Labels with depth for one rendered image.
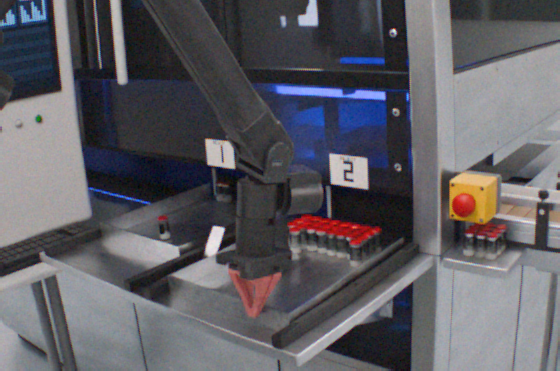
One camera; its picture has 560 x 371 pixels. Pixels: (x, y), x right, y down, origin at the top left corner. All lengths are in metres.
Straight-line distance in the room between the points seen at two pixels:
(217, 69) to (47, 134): 0.97
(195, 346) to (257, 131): 1.02
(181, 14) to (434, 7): 0.48
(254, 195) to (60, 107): 0.93
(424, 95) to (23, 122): 1.01
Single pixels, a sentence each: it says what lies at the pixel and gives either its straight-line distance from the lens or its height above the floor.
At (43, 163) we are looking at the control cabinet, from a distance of 1.74.
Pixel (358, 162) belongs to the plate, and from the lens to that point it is 1.24.
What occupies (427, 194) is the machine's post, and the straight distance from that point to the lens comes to 1.18.
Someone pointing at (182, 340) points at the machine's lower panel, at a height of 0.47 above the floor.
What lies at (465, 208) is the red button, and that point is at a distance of 1.11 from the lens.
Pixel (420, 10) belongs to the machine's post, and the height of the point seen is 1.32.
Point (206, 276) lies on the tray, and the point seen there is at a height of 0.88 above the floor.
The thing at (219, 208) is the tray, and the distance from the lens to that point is 1.54.
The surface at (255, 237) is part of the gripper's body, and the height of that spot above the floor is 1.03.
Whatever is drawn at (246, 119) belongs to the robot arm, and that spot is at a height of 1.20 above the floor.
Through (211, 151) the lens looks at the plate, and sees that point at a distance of 1.49.
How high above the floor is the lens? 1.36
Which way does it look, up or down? 14 degrees down
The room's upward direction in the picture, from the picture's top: 4 degrees counter-clockwise
